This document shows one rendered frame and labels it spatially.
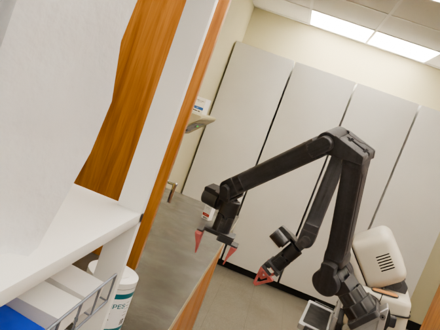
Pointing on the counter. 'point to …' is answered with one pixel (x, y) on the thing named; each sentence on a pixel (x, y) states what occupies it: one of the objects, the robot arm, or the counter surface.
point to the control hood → (200, 120)
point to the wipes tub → (124, 296)
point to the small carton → (201, 105)
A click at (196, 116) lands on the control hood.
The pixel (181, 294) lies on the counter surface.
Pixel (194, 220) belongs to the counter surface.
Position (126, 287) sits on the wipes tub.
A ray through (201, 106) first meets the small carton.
